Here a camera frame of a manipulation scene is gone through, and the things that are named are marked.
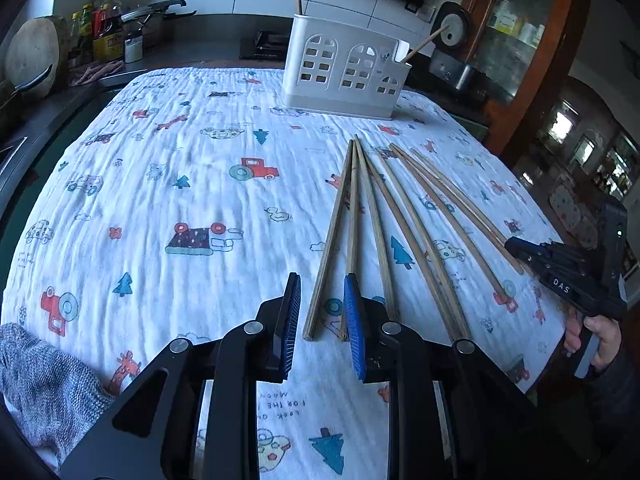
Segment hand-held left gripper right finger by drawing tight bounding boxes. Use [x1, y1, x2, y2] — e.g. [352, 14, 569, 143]
[342, 272, 601, 480]

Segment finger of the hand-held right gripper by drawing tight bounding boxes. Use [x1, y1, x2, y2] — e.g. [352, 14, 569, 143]
[504, 236, 546, 272]

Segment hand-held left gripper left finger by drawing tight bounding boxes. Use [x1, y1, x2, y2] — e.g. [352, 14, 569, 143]
[59, 272, 303, 480]

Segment row of wooden chopsticks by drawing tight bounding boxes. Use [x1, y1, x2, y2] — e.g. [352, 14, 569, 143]
[302, 134, 526, 343]

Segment white utensil holder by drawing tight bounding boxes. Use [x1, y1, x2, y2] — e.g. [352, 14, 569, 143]
[281, 12, 413, 121]

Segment person's right forearm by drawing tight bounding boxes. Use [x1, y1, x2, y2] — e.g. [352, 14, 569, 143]
[585, 355, 640, 441]

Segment person's right hand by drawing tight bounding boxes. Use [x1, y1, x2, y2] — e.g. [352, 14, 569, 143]
[564, 310, 623, 368]

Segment patterned chair cushion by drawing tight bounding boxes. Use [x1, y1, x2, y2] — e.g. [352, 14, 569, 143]
[549, 184, 584, 231]

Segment printed white cloth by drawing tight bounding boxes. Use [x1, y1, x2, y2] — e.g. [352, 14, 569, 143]
[0, 66, 571, 480]

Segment black rice cooker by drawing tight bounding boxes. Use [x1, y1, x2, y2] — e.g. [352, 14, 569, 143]
[429, 1, 489, 95]

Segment white and green box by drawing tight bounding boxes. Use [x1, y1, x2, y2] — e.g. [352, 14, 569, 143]
[487, 0, 519, 36]

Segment wooden glass cabinet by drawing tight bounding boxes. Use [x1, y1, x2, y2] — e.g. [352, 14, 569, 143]
[460, 0, 601, 161]

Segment grey knit glove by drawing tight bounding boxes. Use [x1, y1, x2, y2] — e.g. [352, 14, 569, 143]
[0, 322, 118, 466]

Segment black gas stove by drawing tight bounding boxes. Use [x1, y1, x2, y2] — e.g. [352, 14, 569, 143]
[239, 30, 289, 61]

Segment white jar with black lid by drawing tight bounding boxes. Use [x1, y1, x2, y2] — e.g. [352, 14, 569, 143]
[124, 32, 144, 64]

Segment pink rag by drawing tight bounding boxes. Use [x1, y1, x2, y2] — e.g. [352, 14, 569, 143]
[67, 60, 124, 87]

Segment large dark oil bottle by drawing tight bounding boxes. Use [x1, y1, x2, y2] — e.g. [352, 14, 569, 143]
[92, 0, 125, 62]

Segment steel pressure cooker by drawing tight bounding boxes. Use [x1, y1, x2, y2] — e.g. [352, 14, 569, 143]
[121, 0, 198, 37]

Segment black pan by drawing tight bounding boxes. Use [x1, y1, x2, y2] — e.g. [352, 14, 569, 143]
[0, 64, 54, 111]

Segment green bottle with yellow cap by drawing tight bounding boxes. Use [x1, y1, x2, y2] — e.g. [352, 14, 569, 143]
[81, 4, 96, 52]

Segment round wooden cutting board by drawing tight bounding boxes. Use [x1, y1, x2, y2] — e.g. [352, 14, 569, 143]
[4, 16, 68, 97]

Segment wall socket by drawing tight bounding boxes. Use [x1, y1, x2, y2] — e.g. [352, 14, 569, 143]
[404, 0, 437, 24]

